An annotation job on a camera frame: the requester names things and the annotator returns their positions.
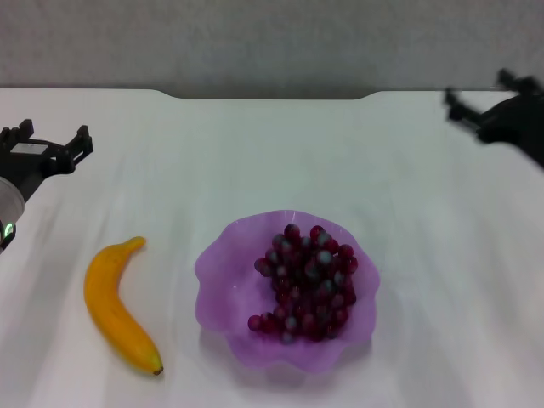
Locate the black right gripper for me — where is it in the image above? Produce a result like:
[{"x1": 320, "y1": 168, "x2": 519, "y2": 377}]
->
[{"x1": 443, "y1": 66, "x2": 544, "y2": 173}]

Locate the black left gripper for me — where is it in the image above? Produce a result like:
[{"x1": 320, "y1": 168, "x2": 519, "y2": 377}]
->
[{"x1": 0, "y1": 118, "x2": 95, "y2": 206}]

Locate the purple wavy plastic bowl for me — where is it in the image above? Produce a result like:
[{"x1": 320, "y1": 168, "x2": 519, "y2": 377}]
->
[{"x1": 194, "y1": 208, "x2": 382, "y2": 376}]

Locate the yellow plastic banana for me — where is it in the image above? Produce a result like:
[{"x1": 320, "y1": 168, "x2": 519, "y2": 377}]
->
[{"x1": 82, "y1": 235, "x2": 165, "y2": 377}]

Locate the dark red grape bunch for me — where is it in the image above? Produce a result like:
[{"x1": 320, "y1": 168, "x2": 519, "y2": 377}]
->
[{"x1": 246, "y1": 223, "x2": 360, "y2": 345}]

